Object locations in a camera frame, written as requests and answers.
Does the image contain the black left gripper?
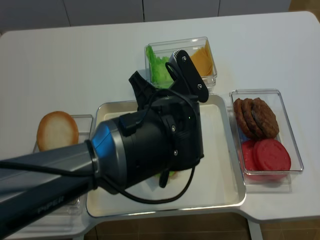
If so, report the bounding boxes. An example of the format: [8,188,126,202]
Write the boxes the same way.
[110,49,209,190]

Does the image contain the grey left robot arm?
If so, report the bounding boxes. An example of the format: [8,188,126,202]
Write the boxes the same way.
[0,49,209,239]

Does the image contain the green lettuce in container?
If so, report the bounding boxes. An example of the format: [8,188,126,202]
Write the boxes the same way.
[145,46,174,89]

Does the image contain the cheese slices in container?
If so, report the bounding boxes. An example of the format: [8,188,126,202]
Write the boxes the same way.
[190,40,217,86]

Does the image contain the clear lettuce and cheese container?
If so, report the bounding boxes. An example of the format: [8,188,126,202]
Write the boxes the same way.
[144,37,217,94]

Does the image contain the green lettuce on burger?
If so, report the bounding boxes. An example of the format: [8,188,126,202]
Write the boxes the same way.
[155,171,177,178]

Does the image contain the left brown meat patty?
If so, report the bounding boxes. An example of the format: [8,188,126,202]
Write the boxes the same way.
[233,98,252,138]

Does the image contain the brown meat patty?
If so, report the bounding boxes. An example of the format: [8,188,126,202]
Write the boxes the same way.
[233,98,252,138]
[251,98,280,139]
[241,98,261,140]

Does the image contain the middle brown meat patty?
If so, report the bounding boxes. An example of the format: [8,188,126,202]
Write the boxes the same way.
[241,98,261,140]

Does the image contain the right brown meat patty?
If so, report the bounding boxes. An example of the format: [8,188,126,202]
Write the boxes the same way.
[251,98,280,139]

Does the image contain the white serving tray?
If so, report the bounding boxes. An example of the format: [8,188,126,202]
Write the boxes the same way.
[86,94,246,220]

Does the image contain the back bun half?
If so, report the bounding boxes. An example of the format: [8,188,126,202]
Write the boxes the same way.
[36,111,79,152]

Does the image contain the clear patty and tomato container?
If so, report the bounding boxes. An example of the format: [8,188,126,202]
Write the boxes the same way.
[229,89,304,193]

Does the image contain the left red tomato slice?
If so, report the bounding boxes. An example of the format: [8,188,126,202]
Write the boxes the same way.
[241,139,259,171]

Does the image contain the red tomato slice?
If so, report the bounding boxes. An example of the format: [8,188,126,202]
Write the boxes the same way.
[241,139,259,171]
[253,138,291,172]

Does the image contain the right red tomato slice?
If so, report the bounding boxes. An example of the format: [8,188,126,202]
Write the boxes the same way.
[253,138,291,172]

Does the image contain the clear bun container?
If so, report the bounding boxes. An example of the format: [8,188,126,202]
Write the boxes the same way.
[20,114,94,233]

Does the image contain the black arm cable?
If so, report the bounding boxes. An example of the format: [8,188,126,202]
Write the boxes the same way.
[0,62,201,205]

